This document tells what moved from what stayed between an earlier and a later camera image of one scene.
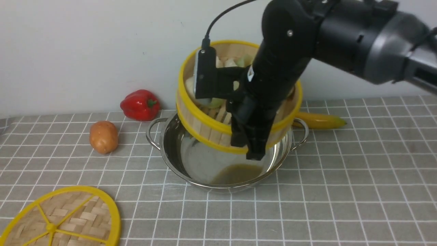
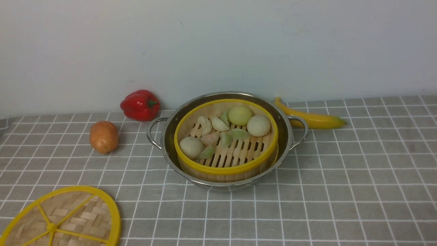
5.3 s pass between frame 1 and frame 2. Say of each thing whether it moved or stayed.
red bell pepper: stayed
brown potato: stayed
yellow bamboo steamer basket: moved
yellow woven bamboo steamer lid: stayed
